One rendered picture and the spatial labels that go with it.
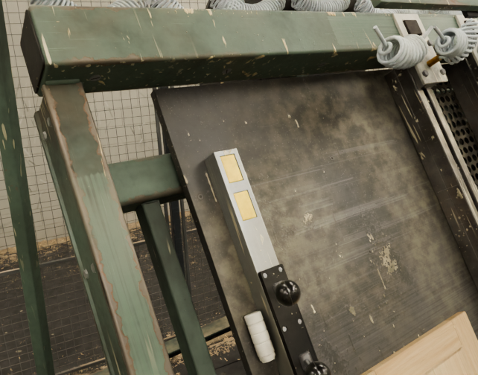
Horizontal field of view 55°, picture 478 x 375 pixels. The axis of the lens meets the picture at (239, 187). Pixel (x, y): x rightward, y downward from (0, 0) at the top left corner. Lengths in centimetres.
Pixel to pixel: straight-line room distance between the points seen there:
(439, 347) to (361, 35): 69
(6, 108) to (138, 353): 81
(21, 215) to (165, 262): 67
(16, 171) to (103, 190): 67
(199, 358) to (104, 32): 55
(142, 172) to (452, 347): 74
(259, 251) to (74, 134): 35
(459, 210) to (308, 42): 54
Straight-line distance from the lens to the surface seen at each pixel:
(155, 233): 82
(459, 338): 114
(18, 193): 138
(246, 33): 90
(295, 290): 67
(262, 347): 79
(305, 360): 79
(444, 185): 122
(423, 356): 105
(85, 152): 72
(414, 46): 102
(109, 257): 68
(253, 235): 79
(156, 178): 83
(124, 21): 79
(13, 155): 134
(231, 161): 82
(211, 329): 203
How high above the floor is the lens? 188
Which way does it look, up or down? 16 degrees down
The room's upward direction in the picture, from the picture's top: 3 degrees counter-clockwise
